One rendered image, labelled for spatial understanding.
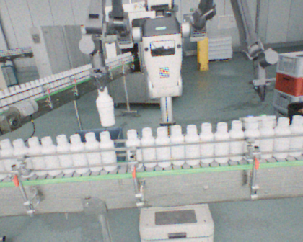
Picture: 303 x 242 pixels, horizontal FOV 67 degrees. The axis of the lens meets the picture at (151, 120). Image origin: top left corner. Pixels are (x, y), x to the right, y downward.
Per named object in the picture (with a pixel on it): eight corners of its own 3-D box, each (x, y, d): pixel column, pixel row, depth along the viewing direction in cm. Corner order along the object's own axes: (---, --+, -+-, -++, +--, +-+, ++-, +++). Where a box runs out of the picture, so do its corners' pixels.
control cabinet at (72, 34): (79, 83, 800) (67, 25, 729) (91, 83, 784) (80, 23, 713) (64, 89, 729) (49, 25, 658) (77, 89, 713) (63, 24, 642)
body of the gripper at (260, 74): (275, 81, 102) (275, 65, 102) (252, 83, 103) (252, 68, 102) (269, 83, 109) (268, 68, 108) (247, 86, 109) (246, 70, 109)
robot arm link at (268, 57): (255, 42, 107) (240, 52, 107) (269, 32, 95) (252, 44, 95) (269, 63, 107) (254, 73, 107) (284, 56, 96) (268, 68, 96)
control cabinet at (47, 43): (63, 90, 722) (47, 25, 651) (76, 90, 706) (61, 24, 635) (44, 98, 651) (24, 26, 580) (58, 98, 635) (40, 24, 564)
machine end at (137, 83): (136, 89, 644) (127, 11, 570) (182, 88, 601) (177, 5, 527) (110, 108, 505) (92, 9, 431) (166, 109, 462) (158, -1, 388)
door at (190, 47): (185, 56, 1232) (183, 14, 1154) (185, 56, 1241) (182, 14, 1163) (203, 55, 1228) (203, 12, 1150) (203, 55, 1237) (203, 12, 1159)
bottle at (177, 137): (188, 162, 96) (187, 126, 90) (178, 168, 93) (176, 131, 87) (177, 157, 101) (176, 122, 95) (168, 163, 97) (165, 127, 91)
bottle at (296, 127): (289, 158, 92) (295, 120, 86) (281, 150, 98) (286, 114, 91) (304, 156, 92) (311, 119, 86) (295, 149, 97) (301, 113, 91)
